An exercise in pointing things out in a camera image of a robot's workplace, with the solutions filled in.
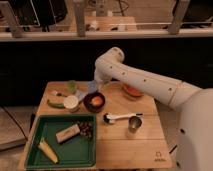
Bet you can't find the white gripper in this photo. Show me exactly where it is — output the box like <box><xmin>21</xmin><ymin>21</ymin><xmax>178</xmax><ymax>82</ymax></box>
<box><xmin>94</xmin><ymin>70</ymin><xmax>110</xmax><ymax>91</ymax></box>

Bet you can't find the blue sponge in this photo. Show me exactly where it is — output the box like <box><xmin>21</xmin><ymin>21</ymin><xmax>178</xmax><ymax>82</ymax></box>
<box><xmin>75</xmin><ymin>81</ymin><xmax>98</xmax><ymax>101</ymax></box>

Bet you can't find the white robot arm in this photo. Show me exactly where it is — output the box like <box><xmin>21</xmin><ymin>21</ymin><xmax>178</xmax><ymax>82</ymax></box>
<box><xmin>94</xmin><ymin>47</ymin><xmax>213</xmax><ymax>171</ymax></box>

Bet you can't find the green small cup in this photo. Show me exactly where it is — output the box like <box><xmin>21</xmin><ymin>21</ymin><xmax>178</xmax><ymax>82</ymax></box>
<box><xmin>67</xmin><ymin>80</ymin><xmax>78</xmax><ymax>94</ymax></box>

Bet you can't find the metal cup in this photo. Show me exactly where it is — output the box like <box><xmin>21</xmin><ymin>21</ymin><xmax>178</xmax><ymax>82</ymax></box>
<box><xmin>128</xmin><ymin>116</ymin><xmax>142</xmax><ymax>133</ymax></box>

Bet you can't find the orange fruit in bowl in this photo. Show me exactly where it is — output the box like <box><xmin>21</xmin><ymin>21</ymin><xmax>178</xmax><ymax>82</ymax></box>
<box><xmin>91</xmin><ymin>96</ymin><xmax>102</xmax><ymax>106</ymax></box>

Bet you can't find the dark brown bowl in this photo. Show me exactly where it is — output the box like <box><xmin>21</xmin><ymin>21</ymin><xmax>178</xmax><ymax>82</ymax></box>
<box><xmin>83</xmin><ymin>92</ymin><xmax>105</xmax><ymax>113</ymax></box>

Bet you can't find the orange plate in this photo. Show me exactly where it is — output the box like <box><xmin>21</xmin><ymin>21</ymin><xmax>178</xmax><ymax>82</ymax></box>
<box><xmin>122</xmin><ymin>84</ymin><xmax>144</xmax><ymax>97</ymax></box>

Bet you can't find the white small object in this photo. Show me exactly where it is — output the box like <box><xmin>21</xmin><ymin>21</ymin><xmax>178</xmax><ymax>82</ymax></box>
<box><xmin>51</xmin><ymin>90</ymin><xmax>67</xmax><ymax>97</ymax></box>

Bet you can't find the dark grape bunch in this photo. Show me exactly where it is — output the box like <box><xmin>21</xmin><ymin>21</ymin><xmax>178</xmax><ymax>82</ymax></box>
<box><xmin>78</xmin><ymin>122</ymin><xmax>93</xmax><ymax>139</ymax></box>

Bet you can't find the green cucumber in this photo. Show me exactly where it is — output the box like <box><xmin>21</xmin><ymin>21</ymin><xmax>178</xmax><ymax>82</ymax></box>
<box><xmin>47</xmin><ymin>99</ymin><xmax>65</xmax><ymax>109</ymax></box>

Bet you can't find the wooden board table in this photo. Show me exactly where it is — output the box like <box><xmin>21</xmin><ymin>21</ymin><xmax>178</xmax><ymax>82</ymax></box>
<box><xmin>18</xmin><ymin>80</ymin><xmax>173</xmax><ymax>171</ymax></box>

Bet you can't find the beige rectangular block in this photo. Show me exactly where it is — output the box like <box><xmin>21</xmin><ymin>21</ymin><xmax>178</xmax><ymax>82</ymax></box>
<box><xmin>56</xmin><ymin>124</ymin><xmax>80</xmax><ymax>143</ymax></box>

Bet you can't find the green plastic tray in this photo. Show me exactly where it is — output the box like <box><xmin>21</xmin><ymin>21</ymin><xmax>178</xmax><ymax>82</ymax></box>
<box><xmin>24</xmin><ymin>114</ymin><xmax>96</xmax><ymax>170</ymax></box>

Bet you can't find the yellow corn cob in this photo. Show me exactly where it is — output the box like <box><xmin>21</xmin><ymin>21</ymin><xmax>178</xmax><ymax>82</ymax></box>
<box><xmin>38</xmin><ymin>138</ymin><xmax>59</xmax><ymax>163</ymax></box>

